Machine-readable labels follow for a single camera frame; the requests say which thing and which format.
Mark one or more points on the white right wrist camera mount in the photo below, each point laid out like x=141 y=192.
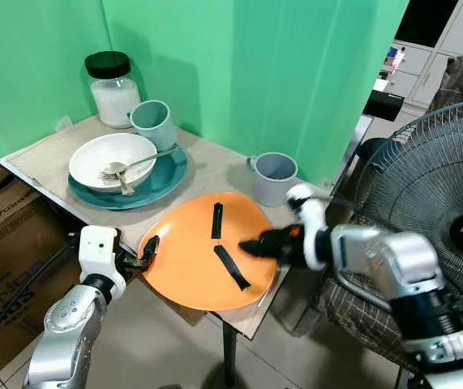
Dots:
x=310 y=219

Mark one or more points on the light wooden table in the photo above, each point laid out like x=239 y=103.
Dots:
x=215 y=166

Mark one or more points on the long black tape strip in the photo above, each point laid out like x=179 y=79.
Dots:
x=233 y=267

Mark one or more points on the pale green mug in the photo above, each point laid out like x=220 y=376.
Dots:
x=156 y=126

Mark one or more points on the silver spoon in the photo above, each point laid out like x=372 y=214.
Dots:
x=152 y=158

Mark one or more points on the white ceramic bowl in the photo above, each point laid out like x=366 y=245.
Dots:
x=93 y=154

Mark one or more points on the grey mug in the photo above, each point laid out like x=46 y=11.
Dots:
x=273 y=185

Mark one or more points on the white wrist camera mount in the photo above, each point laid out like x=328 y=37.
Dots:
x=310 y=219
x=100 y=251

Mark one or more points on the orange round plate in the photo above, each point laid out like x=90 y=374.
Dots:
x=186 y=267

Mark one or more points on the brown cardboard box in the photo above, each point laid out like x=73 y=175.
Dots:
x=12 y=243

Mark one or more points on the short black tape strip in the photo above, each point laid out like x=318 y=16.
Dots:
x=216 y=221

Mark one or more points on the glass jar with black lid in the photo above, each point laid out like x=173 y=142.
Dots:
x=115 y=97

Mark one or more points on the green backdrop cloth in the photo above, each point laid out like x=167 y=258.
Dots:
x=255 y=73

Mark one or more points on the black backdrop stand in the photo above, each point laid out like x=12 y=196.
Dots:
x=383 y=105

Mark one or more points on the silver fork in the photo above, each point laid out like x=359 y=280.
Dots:
x=124 y=185

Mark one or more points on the teal round plate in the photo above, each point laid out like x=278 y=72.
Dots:
x=165 y=180

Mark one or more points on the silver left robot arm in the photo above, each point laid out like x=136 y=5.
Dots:
x=69 y=324

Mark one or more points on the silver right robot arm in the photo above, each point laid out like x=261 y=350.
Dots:
x=393 y=267

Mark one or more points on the black screen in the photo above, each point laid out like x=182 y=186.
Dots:
x=426 y=20

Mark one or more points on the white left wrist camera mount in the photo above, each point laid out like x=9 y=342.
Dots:
x=100 y=251

